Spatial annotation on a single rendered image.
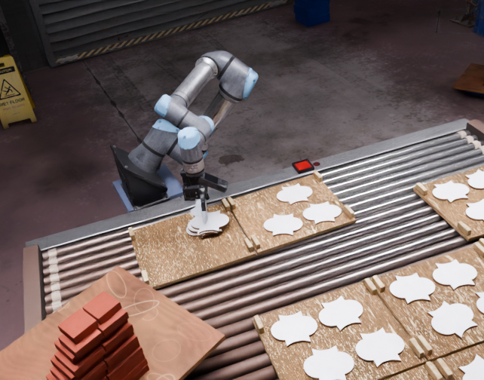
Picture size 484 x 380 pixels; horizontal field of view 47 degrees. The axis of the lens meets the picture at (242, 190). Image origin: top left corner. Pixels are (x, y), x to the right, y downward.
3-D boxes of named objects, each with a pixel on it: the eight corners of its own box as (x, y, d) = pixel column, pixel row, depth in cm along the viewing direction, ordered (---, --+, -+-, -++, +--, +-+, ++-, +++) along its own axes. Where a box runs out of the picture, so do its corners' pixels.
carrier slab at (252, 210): (226, 203, 231) (226, 200, 230) (315, 176, 241) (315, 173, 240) (258, 255, 204) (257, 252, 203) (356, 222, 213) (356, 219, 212)
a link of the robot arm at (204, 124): (194, 105, 202) (182, 119, 194) (219, 122, 204) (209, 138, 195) (185, 119, 208) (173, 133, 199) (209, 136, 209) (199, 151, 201)
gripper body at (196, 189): (186, 190, 210) (181, 163, 203) (209, 188, 210) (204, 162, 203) (185, 203, 204) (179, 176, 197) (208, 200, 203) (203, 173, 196)
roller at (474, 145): (46, 274, 215) (42, 265, 212) (478, 146, 254) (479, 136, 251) (47, 282, 211) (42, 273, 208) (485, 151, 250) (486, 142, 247)
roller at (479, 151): (47, 283, 211) (42, 273, 208) (485, 151, 250) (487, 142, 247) (47, 291, 207) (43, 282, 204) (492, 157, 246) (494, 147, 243)
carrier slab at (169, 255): (129, 234, 222) (128, 231, 221) (225, 204, 231) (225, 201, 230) (147, 292, 195) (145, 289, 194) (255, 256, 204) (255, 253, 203)
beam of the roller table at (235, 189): (29, 252, 229) (25, 241, 226) (463, 128, 271) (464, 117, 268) (30, 265, 223) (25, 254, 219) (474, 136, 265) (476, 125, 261)
